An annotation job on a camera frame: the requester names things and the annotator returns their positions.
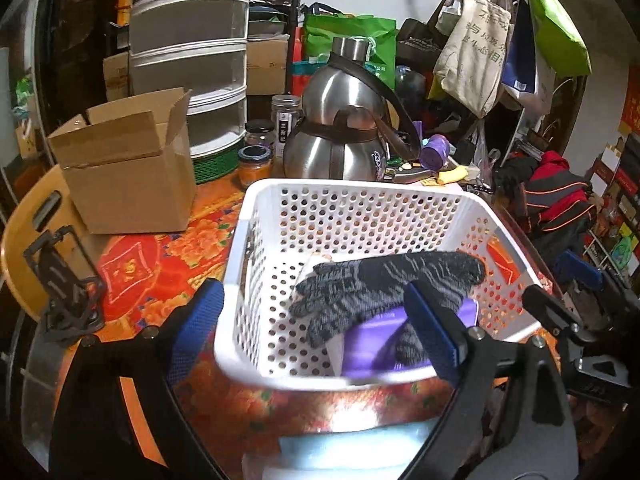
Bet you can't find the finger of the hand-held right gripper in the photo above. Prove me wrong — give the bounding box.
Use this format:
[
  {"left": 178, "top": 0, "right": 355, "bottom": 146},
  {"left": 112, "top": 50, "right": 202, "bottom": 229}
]
[
  {"left": 522, "top": 285, "right": 583, "bottom": 341},
  {"left": 552, "top": 250, "right": 608, "bottom": 293}
]

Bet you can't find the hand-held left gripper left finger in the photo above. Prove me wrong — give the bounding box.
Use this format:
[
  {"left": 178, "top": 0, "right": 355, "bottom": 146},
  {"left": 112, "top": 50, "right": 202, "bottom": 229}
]
[{"left": 47, "top": 279, "right": 226, "bottom": 480}]

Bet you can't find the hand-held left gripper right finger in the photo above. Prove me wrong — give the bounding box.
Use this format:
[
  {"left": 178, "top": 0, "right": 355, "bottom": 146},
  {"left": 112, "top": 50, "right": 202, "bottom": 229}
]
[{"left": 400, "top": 280, "right": 581, "bottom": 480}]

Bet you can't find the purple tissue pack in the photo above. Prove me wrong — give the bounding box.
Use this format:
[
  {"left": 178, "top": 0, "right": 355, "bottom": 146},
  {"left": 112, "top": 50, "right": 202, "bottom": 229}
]
[{"left": 330, "top": 297, "right": 481, "bottom": 378}]

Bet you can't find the dark knit glove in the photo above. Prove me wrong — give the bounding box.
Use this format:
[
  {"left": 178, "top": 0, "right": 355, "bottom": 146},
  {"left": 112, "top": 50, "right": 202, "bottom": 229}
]
[{"left": 292, "top": 250, "right": 487, "bottom": 368}]

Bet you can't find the white perforated plastic basket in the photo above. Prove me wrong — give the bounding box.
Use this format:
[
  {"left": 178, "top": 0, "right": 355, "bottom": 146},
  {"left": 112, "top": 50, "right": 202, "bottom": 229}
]
[{"left": 214, "top": 178, "right": 547, "bottom": 392}]

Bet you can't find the red black striped garment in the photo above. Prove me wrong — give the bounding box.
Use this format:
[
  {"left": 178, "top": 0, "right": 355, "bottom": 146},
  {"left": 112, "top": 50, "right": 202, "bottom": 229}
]
[{"left": 525, "top": 150, "right": 598, "bottom": 233}]

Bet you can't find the white cube shelf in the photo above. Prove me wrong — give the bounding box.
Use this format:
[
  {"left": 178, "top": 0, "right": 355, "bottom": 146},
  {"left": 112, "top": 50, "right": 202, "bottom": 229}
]
[{"left": 582, "top": 135, "right": 640, "bottom": 281}]

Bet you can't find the black jacket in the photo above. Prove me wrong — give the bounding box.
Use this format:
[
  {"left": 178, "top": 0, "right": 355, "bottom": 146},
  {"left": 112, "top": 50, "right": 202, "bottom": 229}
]
[{"left": 492, "top": 156, "right": 593, "bottom": 281}]

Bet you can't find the clear plastic bag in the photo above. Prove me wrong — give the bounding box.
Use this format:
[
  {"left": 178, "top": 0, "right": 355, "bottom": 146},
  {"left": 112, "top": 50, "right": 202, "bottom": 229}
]
[{"left": 467, "top": 122, "right": 493, "bottom": 181}]

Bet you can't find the yellow cloth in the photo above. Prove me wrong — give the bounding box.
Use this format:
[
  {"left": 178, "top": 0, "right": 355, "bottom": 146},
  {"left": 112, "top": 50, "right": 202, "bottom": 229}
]
[{"left": 436, "top": 166, "right": 468, "bottom": 186}]

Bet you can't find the open cardboard box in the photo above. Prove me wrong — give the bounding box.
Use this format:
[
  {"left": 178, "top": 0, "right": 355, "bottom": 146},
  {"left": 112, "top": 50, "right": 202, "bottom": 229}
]
[{"left": 47, "top": 87, "right": 198, "bottom": 235}]

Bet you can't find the green woven basket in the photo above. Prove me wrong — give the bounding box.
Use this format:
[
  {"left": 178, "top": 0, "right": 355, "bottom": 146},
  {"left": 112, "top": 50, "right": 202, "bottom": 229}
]
[{"left": 192, "top": 147, "right": 241, "bottom": 185}]

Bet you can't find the orange jar blue lid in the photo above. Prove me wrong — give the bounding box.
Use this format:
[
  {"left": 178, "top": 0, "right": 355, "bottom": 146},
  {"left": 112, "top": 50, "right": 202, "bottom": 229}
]
[{"left": 237, "top": 146, "right": 273, "bottom": 191}]

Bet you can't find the purple cup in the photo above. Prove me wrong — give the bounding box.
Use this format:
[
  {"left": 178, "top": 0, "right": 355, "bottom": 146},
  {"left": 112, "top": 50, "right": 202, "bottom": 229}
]
[{"left": 419, "top": 133, "right": 448, "bottom": 170}]

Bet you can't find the white paper bag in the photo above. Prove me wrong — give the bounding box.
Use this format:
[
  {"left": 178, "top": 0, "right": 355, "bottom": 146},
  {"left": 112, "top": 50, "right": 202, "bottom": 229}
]
[{"left": 510, "top": 67, "right": 558, "bottom": 111}]

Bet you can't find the steel gourd flask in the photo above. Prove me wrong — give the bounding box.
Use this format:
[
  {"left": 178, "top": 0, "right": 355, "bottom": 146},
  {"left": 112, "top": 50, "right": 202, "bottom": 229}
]
[{"left": 282, "top": 36, "right": 423, "bottom": 183}]

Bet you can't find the dark lidded jar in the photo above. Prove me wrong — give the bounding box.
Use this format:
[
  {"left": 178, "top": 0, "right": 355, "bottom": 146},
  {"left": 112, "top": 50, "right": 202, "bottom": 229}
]
[{"left": 244, "top": 119, "right": 276, "bottom": 151}]

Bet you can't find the navy blue bag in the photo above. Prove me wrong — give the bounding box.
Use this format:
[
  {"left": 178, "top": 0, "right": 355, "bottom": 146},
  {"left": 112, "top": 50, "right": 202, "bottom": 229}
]
[{"left": 501, "top": 5, "right": 538, "bottom": 96}]

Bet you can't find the tall glass jar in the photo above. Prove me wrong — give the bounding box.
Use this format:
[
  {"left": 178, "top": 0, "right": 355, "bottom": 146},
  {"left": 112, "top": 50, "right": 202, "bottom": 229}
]
[{"left": 271, "top": 94, "right": 302, "bottom": 161}]

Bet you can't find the canvas tote bag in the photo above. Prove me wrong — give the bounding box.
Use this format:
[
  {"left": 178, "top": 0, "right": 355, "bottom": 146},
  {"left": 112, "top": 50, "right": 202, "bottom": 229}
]
[{"left": 432, "top": 0, "right": 513, "bottom": 118}]

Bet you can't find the lime green bag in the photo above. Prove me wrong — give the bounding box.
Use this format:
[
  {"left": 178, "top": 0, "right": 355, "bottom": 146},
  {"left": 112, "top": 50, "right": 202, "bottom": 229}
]
[{"left": 520, "top": 0, "right": 592, "bottom": 78}]

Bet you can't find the grey stacked storage container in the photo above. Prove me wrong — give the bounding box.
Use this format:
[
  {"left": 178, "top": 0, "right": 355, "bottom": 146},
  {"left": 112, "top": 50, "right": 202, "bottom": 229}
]
[{"left": 129, "top": 0, "right": 250, "bottom": 161}]

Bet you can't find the small cardboard box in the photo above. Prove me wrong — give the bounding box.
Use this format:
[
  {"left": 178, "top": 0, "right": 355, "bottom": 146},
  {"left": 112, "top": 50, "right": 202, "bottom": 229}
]
[{"left": 102, "top": 52, "right": 132, "bottom": 103}]

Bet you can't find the closed cardboard box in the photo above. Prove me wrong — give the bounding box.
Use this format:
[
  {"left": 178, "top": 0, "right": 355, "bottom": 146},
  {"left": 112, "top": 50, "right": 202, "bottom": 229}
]
[{"left": 247, "top": 40, "right": 290, "bottom": 96}]

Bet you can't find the green shopping bag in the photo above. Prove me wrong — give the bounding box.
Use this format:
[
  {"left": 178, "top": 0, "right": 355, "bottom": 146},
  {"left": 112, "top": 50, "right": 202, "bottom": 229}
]
[{"left": 292, "top": 2, "right": 398, "bottom": 101}]

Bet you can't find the black metal bracket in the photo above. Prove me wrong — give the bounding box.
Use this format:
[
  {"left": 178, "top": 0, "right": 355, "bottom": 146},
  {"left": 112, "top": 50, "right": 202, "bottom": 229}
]
[{"left": 22, "top": 225, "right": 107, "bottom": 346}]

